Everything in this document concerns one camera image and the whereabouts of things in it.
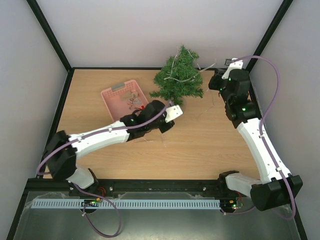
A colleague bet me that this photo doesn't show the small green christmas tree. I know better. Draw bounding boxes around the small green christmas tree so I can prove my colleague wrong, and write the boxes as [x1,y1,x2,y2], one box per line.
[148,44,205,107]

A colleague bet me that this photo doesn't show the black front frame rail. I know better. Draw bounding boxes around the black front frame rail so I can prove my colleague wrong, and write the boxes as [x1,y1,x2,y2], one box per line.
[24,177,276,198]

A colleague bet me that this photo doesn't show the light blue slotted cable duct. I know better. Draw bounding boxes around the light blue slotted cable duct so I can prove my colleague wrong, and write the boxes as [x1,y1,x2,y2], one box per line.
[30,198,221,210]

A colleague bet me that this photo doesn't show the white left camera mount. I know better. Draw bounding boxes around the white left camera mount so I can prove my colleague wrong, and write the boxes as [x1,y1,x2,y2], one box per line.
[165,105,183,123]

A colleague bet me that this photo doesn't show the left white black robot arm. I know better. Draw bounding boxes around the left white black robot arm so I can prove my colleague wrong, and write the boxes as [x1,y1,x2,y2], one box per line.
[37,100,183,191]

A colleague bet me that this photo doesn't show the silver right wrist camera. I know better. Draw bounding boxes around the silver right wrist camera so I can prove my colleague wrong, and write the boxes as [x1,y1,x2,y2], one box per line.
[224,58,233,66]

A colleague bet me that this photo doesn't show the pink perforated plastic basket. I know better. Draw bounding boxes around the pink perforated plastic basket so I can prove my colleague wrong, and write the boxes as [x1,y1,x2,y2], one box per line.
[100,79,149,122]

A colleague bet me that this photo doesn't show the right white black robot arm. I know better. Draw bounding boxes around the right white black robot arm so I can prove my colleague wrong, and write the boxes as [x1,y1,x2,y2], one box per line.
[208,68,303,211]

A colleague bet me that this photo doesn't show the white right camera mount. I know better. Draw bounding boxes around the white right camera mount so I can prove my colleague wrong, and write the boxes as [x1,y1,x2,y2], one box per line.
[221,57,244,80]

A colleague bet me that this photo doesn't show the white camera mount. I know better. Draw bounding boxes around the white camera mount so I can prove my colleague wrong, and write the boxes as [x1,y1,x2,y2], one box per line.
[165,105,183,123]
[221,57,244,80]

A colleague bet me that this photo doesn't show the clear led string lights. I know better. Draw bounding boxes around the clear led string lights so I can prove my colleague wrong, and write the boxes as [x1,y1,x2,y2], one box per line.
[132,44,218,148]

